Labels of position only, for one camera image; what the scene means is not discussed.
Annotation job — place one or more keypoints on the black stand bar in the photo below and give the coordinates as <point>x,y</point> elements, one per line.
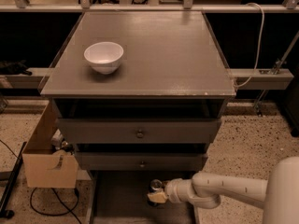
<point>10,177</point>

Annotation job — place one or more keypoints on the black object on rail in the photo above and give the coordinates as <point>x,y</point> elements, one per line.
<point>14,68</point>

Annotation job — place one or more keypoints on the white bowl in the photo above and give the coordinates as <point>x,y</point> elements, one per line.
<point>104,57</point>

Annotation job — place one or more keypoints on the blue pepsi can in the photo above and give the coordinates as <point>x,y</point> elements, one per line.
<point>155,185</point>

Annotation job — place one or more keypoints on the grey top drawer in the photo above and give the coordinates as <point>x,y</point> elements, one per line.
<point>96,131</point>

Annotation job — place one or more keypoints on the cardboard box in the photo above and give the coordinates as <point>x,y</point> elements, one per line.
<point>44,167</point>

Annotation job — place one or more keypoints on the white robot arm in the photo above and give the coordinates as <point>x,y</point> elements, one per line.
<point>277,196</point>

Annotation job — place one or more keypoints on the grey middle drawer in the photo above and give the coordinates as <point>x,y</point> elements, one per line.
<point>141,161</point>

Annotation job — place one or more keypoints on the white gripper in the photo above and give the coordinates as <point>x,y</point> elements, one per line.
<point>173,189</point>

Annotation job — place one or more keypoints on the grey open bottom drawer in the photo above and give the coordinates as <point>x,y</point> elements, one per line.
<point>120,197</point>

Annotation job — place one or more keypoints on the grey drawer cabinet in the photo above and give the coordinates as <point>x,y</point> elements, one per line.
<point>171,70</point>

